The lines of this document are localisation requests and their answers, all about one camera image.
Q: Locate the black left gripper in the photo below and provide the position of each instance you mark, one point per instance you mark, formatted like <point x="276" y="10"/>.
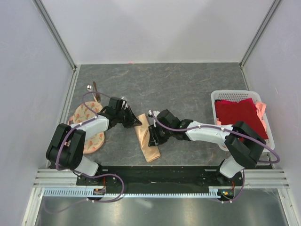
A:
<point x="133" y="121"/>

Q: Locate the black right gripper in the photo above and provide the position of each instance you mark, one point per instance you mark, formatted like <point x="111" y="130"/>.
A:
<point x="154" y="139"/>

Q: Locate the peach cloth napkin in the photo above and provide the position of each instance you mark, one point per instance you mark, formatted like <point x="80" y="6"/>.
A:
<point x="150" y="153"/>

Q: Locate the metal spoon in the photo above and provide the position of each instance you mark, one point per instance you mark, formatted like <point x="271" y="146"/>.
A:
<point x="90" y="88"/>

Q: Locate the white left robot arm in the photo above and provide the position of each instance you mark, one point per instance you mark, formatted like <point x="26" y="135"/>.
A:
<point x="66" y="148"/>

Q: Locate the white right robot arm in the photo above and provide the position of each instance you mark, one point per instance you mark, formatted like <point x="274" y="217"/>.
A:
<point x="243" y="143"/>

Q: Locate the floral oven mitt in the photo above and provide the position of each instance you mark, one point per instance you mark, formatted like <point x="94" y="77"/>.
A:
<point x="93" y="139"/>

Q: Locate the red cloth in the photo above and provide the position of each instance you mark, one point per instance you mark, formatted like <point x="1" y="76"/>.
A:
<point x="240" y="115"/>

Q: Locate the white perforated plastic basket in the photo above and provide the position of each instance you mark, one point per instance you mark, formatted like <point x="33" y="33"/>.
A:
<point x="231" y="106"/>

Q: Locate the pink cloth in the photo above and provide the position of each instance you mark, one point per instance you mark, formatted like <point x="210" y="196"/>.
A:
<point x="262" y="110"/>

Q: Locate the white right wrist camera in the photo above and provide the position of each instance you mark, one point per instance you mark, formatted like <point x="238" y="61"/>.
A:
<point x="152" y="113"/>

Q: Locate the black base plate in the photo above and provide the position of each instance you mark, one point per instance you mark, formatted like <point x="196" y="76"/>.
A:
<point x="161" y="179"/>

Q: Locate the grey slotted cable duct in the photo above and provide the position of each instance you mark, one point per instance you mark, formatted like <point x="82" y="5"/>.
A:
<point x="99" y="193"/>

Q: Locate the aluminium frame post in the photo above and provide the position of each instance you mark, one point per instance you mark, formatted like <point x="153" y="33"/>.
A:
<point x="53" y="30"/>
<point x="260" y="31"/>

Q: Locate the right aluminium frame post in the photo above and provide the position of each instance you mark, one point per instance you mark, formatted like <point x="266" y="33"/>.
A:
<point x="260" y="31"/>

